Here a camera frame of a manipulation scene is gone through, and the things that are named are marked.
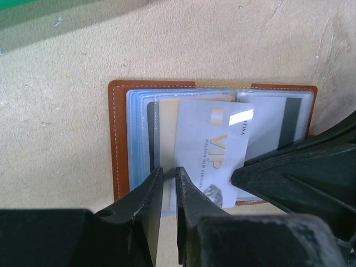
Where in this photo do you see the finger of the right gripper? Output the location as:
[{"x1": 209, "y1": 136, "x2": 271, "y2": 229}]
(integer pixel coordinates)
[
  {"x1": 231, "y1": 139, "x2": 355, "y2": 239},
  {"x1": 245, "y1": 111, "x2": 356, "y2": 164}
]

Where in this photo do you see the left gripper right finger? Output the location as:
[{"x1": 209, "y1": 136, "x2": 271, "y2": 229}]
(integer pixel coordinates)
[{"x1": 175, "y1": 167, "x2": 346, "y2": 266}]

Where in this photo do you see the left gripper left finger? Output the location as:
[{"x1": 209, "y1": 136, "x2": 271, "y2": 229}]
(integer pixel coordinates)
[{"x1": 1, "y1": 169, "x2": 164, "y2": 266}]

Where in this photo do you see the silver VIP card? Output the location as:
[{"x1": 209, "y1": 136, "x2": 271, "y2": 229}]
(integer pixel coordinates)
[{"x1": 174, "y1": 99, "x2": 254, "y2": 208}]

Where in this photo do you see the brown leather card holder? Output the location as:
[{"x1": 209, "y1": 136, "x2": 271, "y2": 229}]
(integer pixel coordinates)
[{"x1": 108, "y1": 80, "x2": 318, "y2": 215}]

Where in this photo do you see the green plastic bin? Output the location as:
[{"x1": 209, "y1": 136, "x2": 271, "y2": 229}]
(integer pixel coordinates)
[{"x1": 0, "y1": 0, "x2": 84, "y2": 28}]

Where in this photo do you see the white stripe card in sleeve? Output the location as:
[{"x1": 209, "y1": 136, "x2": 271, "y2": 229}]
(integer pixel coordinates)
[{"x1": 239, "y1": 96, "x2": 305, "y2": 160}]

